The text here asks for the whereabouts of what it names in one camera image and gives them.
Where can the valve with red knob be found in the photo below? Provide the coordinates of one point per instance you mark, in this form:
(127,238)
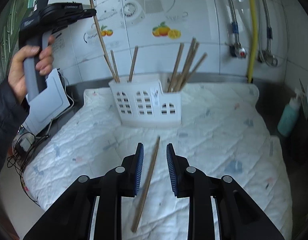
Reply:
(236,50)

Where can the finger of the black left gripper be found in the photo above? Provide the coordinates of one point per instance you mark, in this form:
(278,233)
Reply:
(87,13)

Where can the wooden chopstick low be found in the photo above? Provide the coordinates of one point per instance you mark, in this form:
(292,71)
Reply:
(188,76)

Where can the wooden chopstick crossing diagonal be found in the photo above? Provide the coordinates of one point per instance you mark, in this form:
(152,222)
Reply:
(181,47)

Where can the white quilted mat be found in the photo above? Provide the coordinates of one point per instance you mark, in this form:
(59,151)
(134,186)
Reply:
(221,133)

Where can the white appliance box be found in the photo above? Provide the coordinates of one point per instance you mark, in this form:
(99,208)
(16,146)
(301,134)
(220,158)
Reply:
(47,105)

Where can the green wall cabinet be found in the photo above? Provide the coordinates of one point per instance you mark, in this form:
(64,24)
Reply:
(11,14)

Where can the white plastic utensil holder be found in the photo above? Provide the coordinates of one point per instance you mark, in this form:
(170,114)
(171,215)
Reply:
(145,102)

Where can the wooden chopstick long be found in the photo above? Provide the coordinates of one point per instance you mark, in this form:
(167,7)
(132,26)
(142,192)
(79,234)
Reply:
(184,63)

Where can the wooden chopstick pair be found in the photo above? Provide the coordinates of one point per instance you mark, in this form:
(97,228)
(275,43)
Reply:
(133,63)

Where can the teal pump bottle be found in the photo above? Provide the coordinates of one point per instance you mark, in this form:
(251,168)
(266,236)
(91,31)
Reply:
(290,114)

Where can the chrome angle valve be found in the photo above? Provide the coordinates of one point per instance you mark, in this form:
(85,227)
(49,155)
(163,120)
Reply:
(265,56)

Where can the dark jacket forearm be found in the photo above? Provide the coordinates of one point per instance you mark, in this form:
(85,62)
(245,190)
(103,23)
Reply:
(12,116)

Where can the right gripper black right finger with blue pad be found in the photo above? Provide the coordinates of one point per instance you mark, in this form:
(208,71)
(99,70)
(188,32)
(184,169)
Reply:
(186,180)

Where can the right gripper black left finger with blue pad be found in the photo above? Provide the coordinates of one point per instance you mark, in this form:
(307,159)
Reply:
(124,180)

